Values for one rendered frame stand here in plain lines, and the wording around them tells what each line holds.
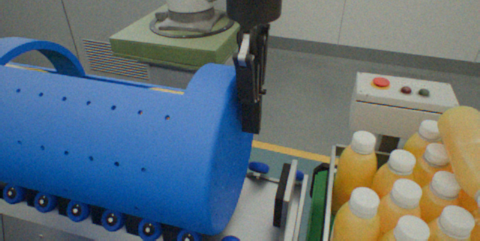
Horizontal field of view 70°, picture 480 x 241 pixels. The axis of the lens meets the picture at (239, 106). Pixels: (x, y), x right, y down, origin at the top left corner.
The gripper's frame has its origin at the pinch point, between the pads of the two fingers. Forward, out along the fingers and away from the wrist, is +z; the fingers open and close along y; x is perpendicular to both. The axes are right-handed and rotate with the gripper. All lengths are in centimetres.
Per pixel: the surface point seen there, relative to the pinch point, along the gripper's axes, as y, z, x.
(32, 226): -14, 26, 42
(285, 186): -3.4, 11.5, -7.0
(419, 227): -10.3, 6.5, -25.9
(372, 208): -8.5, 6.7, -20.0
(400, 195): -4.8, 6.8, -24.0
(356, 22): 272, 78, -29
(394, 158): 2.9, 6.4, -23.8
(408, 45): 270, 94, -76
